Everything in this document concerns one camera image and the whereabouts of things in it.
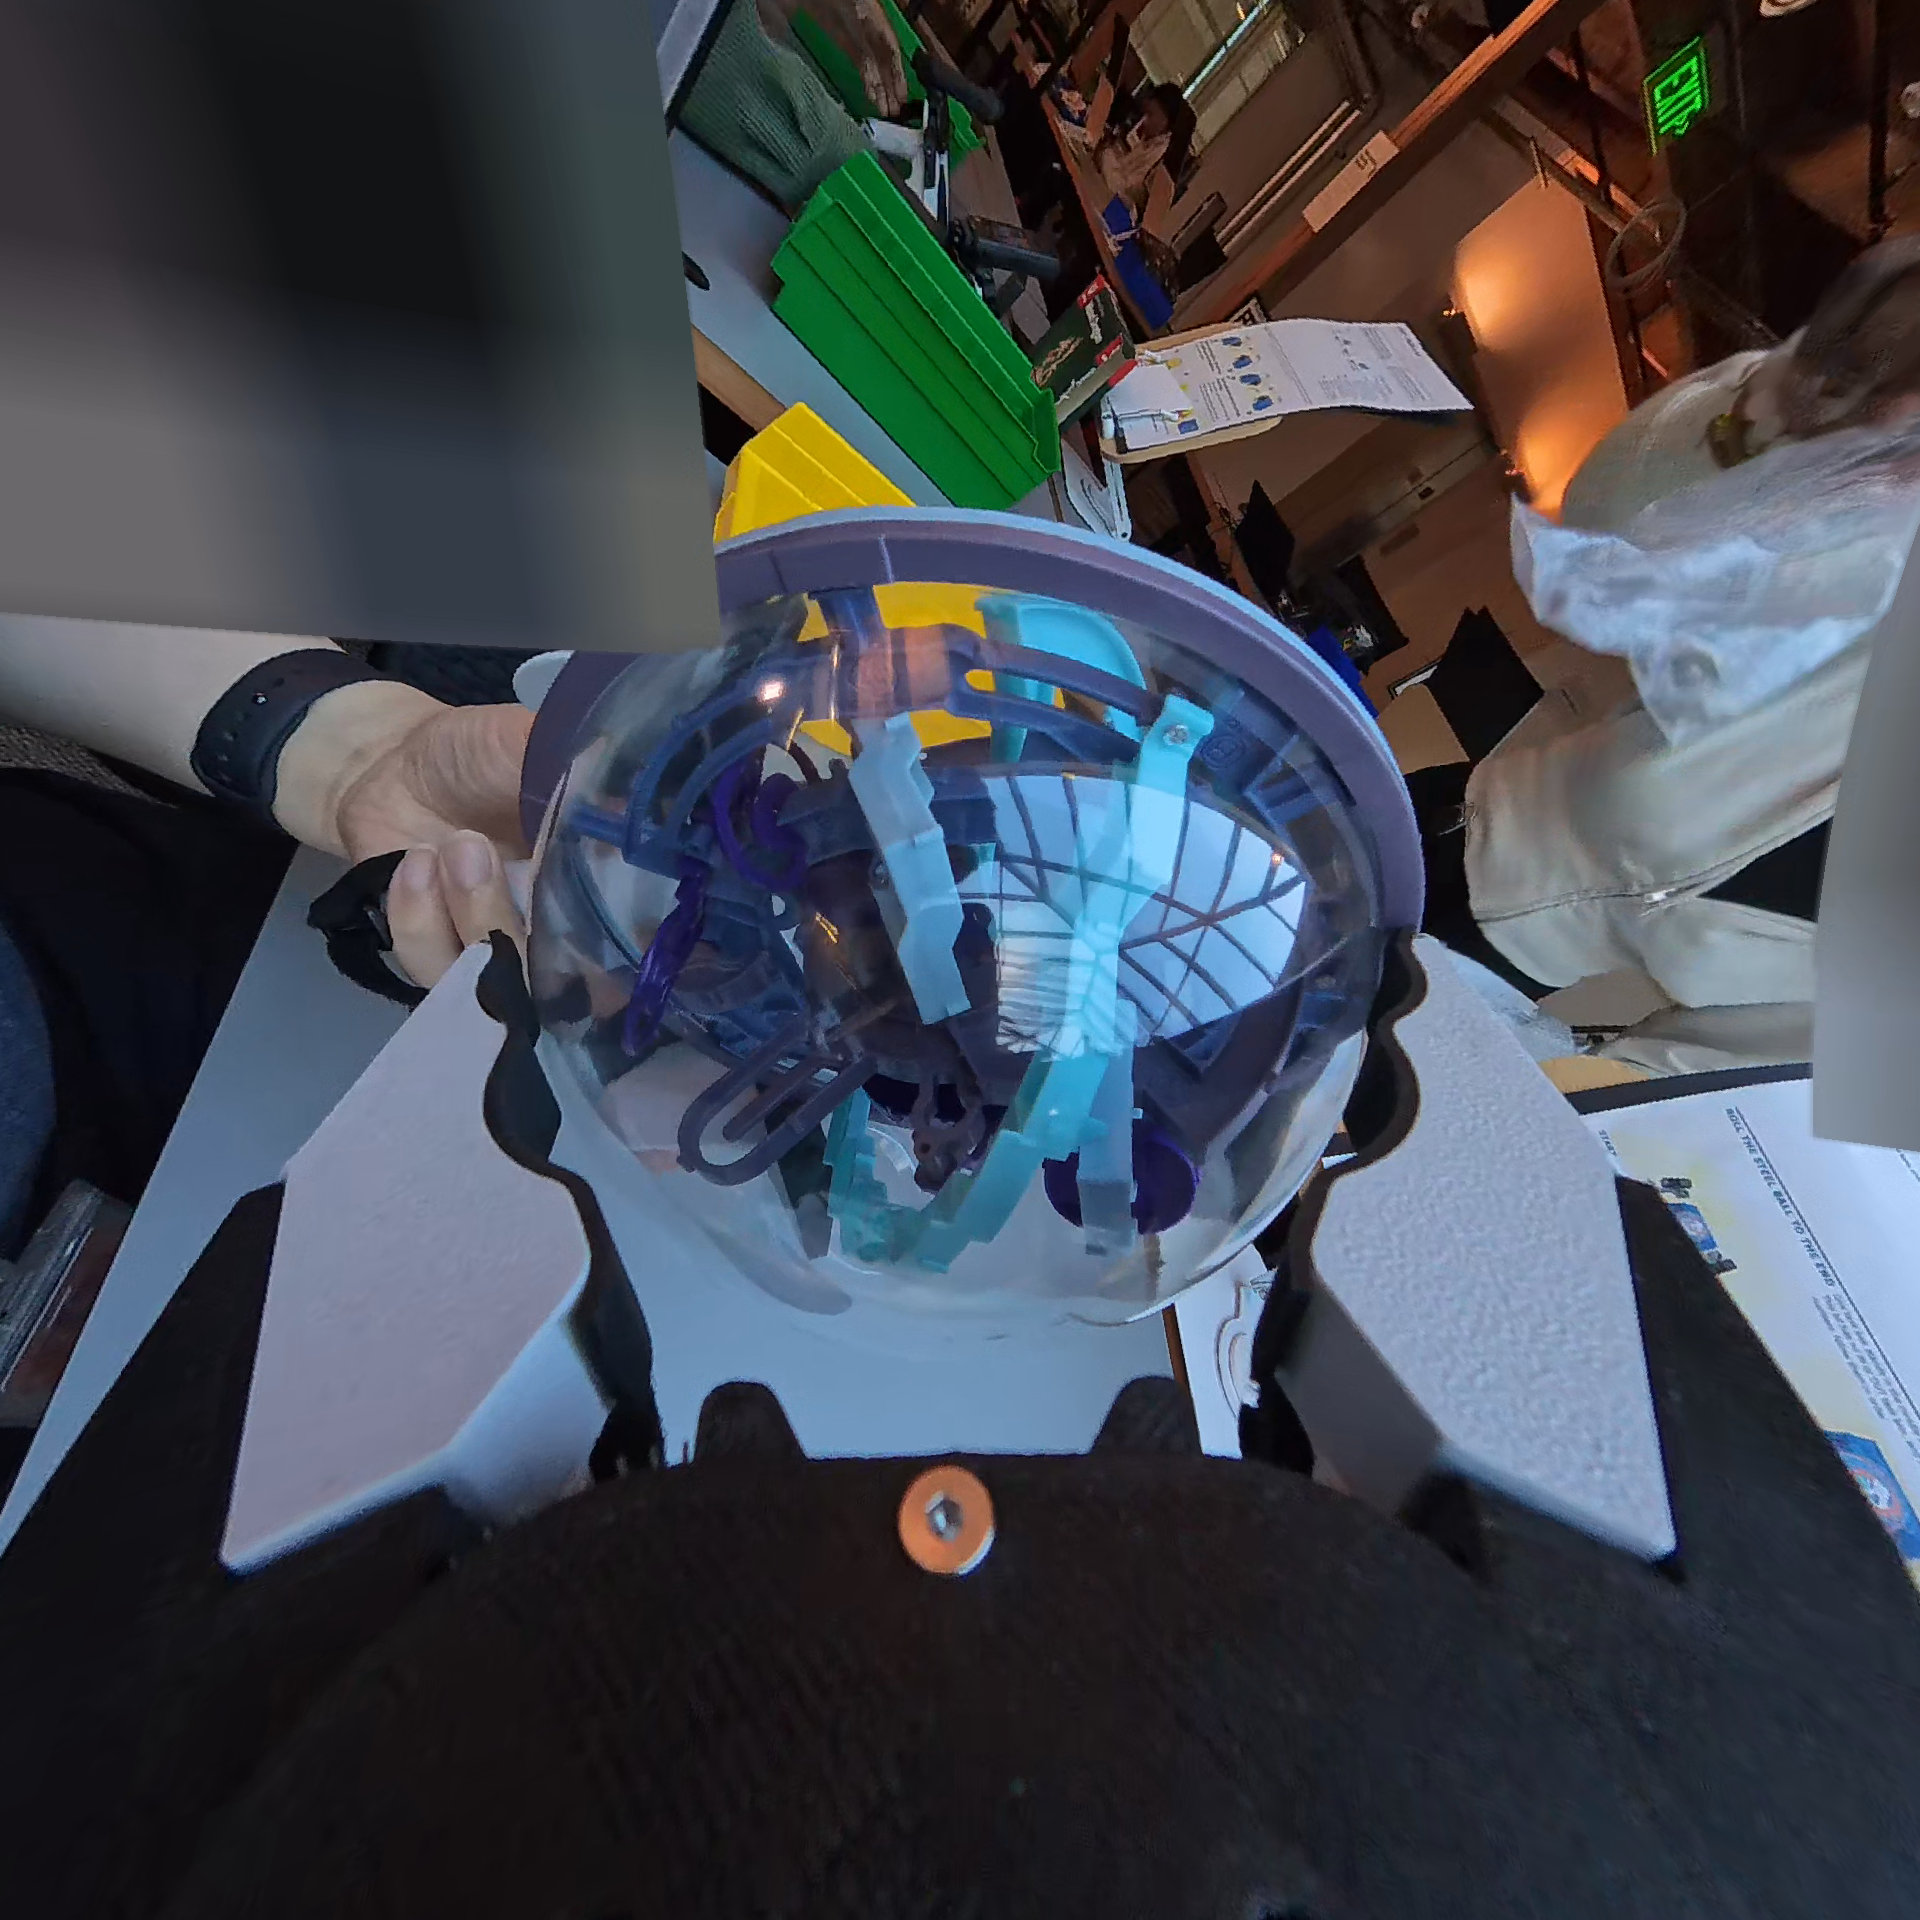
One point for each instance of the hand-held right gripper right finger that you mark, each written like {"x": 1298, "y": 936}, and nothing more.
{"x": 1484, "y": 1275}

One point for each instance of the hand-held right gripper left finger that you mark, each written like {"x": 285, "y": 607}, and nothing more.
{"x": 404, "y": 1275}

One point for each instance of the clear plastic maze ball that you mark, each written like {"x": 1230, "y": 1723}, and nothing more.
{"x": 961, "y": 930}

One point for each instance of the person's left forearm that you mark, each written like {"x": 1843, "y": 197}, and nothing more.
{"x": 106, "y": 690}

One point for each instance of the person's left hand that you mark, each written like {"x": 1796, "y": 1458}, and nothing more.
{"x": 404, "y": 780}

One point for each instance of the printed paper sheet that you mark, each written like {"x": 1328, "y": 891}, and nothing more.
{"x": 1800, "y": 1259}

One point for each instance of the black wrist watch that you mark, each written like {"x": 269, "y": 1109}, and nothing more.
{"x": 248, "y": 733}

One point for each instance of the clear plastic bag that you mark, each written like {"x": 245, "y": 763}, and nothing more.
{"x": 1710, "y": 585}

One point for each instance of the yellow plastic bin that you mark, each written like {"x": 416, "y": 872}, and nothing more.
{"x": 810, "y": 458}

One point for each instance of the printed instruction sheet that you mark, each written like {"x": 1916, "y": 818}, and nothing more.
{"x": 1306, "y": 368}

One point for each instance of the red and green box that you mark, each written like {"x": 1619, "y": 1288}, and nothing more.
{"x": 1084, "y": 348}

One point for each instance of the blue plastic bin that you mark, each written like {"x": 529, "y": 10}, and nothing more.
{"x": 1140, "y": 264}

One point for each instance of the stack of green bins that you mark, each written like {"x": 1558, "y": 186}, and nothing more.
{"x": 914, "y": 329}

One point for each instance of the green exit sign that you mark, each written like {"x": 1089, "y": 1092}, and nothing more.
{"x": 1675, "y": 92}

